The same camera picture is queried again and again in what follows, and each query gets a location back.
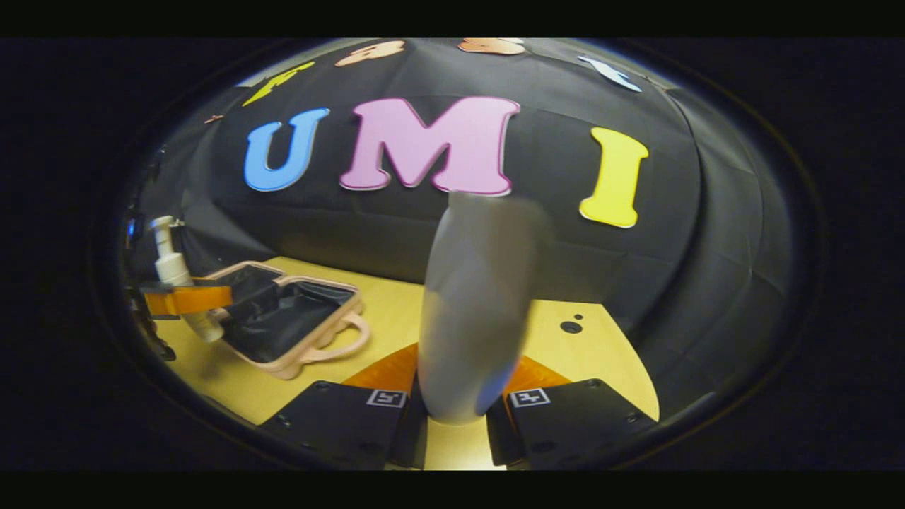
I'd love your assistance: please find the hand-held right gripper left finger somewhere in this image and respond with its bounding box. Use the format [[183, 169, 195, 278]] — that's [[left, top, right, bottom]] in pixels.
[[258, 343, 429, 471]]

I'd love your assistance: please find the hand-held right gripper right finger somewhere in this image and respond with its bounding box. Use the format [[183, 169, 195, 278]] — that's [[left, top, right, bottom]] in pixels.
[[486, 356, 660, 471]]

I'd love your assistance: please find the white pump bottle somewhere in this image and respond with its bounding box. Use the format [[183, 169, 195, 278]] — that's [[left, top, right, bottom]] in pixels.
[[148, 216, 227, 344]]

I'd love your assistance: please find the pink suitcase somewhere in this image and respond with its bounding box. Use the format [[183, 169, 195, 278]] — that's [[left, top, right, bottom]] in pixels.
[[202, 260, 372, 381]]

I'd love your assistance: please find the white skin care tube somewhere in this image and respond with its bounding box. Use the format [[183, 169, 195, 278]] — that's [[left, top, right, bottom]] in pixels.
[[417, 191, 554, 426]]

